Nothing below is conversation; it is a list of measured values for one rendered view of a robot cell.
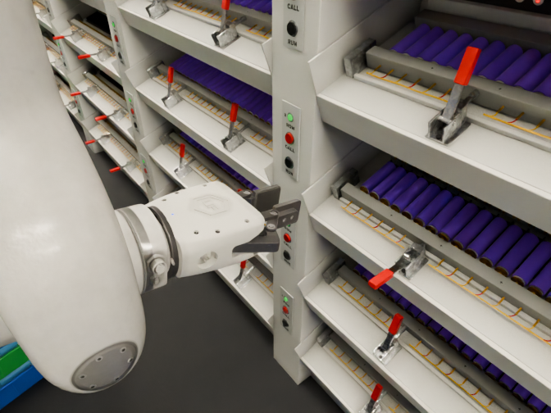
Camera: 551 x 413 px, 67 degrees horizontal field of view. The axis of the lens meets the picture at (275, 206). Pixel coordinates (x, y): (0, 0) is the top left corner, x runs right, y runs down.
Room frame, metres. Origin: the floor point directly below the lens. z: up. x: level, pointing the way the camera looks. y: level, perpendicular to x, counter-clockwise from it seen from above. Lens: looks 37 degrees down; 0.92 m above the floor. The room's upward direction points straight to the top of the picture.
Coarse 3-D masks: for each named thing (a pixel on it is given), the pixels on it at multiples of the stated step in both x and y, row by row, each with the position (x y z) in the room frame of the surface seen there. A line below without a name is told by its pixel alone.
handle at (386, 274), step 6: (408, 258) 0.39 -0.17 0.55; (396, 264) 0.39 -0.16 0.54; (402, 264) 0.39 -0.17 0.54; (408, 264) 0.39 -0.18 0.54; (384, 270) 0.37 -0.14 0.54; (390, 270) 0.38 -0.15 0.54; (396, 270) 0.38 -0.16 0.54; (378, 276) 0.36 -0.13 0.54; (384, 276) 0.36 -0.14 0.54; (390, 276) 0.37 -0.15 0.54; (372, 282) 0.35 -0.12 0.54; (378, 282) 0.35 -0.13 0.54; (384, 282) 0.36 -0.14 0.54
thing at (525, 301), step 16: (352, 192) 0.53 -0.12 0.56; (368, 208) 0.49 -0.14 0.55; (384, 208) 0.48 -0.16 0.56; (368, 224) 0.47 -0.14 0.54; (400, 224) 0.45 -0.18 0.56; (416, 224) 0.44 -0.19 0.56; (400, 240) 0.43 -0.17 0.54; (416, 240) 0.43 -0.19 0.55; (432, 240) 0.41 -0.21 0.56; (448, 256) 0.39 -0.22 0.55; (464, 256) 0.38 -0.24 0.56; (464, 272) 0.37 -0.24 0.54; (480, 272) 0.36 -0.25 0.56; (496, 272) 0.35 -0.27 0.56; (464, 288) 0.35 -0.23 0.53; (496, 288) 0.34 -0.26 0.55; (512, 288) 0.33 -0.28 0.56; (512, 304) 0.32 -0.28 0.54; (528, 304) 0.31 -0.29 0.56; (544, 304) 0.30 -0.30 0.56; (544, 320) 0.29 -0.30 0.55
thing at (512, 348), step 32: (352, 160) 0.58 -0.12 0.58; (384, 160) 0.60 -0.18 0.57; (320, 192) 0.54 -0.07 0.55; (320, 224) 0.51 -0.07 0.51; (352, 224) 0.49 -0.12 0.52; (352, 256) 0.47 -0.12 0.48; (384, 256) 0.42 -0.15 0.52; (416, 288) 0.37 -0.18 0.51; (448, 288) 0.36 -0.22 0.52; (448, 320) 0.33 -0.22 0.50; (480, 320) 0.31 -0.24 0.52; (512, 320) 0.31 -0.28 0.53; (480, 352) 0.30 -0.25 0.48; (512, 352) 0.27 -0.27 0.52; (544, 352) 0.27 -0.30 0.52; (544, 384) 0.24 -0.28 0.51
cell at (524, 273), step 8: (536, 248) 0.38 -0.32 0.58; (544, 248) 0.37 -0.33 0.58; (528, 256) 0.37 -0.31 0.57; (536, 256) 0.36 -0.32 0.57; (544, 256) 0.36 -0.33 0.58; (528, 264) 0.36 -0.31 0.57; (536, 264) 0.36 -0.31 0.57; (520, 272) 0.35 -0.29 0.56; (528, 272) 0.35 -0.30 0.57; (536, 272) 0.35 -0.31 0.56; (528, 280) 0.34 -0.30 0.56
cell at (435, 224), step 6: (456, 198) 0.48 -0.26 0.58; (462, 198) 0.47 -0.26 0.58; (450, 204) 0.47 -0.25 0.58; (456, 204) 0.47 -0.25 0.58; (462, 204) 0.47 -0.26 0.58; (444, 210) 0.46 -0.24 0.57; (450, 210) 0.46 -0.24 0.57; (456, 210) 0.46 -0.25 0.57; (438, 216) 0.45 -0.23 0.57; (444, 216) 0.45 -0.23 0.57; (450, 216) 0.45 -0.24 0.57; (432, 222) 0.45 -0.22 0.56; (438, 222) 0.44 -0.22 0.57; (444, 222) 0.44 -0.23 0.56; (438, 228) 0.44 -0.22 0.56
